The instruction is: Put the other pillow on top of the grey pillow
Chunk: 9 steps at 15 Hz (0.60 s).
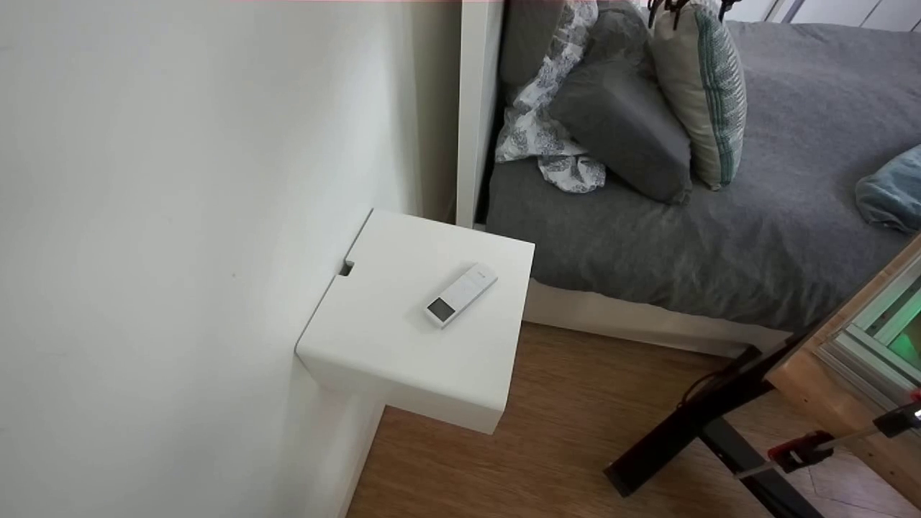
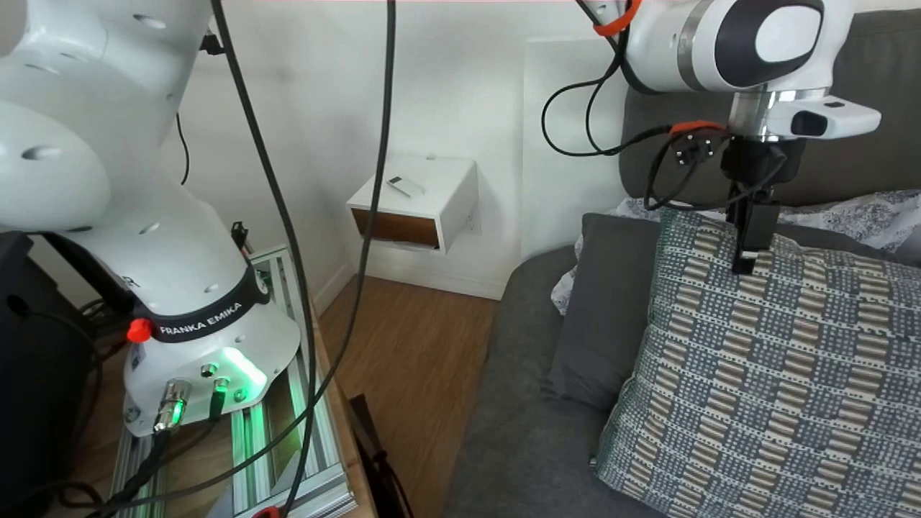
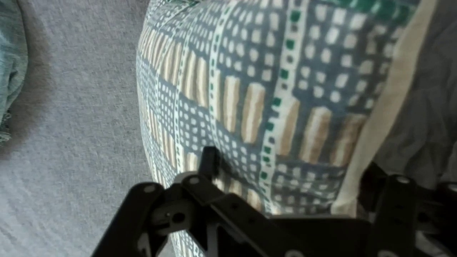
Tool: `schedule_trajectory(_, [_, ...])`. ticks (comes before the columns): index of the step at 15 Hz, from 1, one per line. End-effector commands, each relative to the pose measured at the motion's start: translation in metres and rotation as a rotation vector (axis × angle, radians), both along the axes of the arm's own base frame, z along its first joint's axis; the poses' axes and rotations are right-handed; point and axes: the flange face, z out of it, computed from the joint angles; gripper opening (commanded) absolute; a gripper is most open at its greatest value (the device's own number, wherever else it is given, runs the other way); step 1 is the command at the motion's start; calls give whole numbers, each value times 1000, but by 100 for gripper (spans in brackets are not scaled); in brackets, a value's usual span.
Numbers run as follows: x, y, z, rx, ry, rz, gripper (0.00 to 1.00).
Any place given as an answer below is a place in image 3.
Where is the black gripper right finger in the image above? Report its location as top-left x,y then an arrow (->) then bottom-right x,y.
359,162 -> 457,257

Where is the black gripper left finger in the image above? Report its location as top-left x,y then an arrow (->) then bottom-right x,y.
91,144 -> 268,257

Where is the blue beige patterned pillow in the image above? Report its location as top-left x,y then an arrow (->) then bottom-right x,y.
134,0 -> 439,257

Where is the pale floral bedding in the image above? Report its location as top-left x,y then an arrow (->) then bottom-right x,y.
0,0 -> 29,147

